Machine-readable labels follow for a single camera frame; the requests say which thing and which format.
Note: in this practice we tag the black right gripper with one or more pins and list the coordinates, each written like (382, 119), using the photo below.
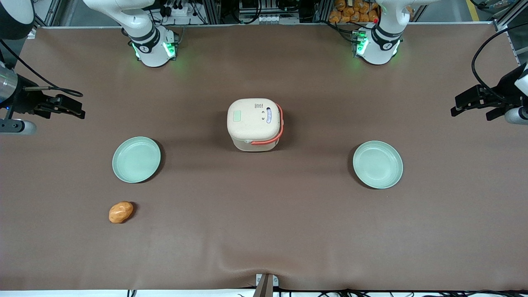
(25, 101)

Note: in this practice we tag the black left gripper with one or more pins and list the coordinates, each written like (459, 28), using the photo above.
(504, 91)

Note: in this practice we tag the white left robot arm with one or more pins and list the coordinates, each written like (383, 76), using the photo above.
(381, 45)

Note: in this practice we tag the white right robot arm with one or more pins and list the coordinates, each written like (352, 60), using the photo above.
(150, 45)

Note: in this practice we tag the pale green round plate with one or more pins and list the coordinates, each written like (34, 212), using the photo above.
(136, 160)
(378, 165)

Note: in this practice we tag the orange brown potato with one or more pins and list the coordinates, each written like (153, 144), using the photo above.
(120, 212)

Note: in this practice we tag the white power strip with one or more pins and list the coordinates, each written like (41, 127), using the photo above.
(179, 9)

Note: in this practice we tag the pile of orange breads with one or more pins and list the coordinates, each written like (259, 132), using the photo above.
(350, 10)

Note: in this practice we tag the brown table mat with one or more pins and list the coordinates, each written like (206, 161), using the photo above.
(264, 231)

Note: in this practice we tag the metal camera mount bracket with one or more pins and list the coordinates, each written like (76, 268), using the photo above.
(265, 285)

